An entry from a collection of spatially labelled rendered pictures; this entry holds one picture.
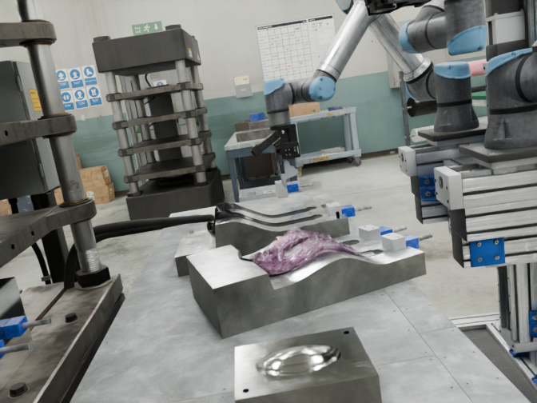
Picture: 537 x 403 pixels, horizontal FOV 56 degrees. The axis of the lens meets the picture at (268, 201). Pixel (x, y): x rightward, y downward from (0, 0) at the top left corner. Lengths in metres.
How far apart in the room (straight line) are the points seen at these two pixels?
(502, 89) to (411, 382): 0.80
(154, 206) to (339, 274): 4.53
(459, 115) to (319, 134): 6.22
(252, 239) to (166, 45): 4.12
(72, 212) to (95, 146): 6.90
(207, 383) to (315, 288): 0.32
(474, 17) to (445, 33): 0.06
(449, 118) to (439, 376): 1.15
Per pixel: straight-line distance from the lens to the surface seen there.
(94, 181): 8.06
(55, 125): 1.50
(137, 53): 5.44
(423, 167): 1.84
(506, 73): 1.38
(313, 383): 0.74
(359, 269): 1.13
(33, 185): 1.70
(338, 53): 1.65
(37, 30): 1.53
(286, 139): 1.72
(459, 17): 1.13
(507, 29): 1.67
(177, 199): 5.47
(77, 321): 1.38
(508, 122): 1.39
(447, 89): 1.86
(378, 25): 1.89
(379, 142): 8.17
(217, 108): 7.96
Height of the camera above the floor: 1.27
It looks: 12 degrees down
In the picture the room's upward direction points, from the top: 9 degrees counter-clockwise
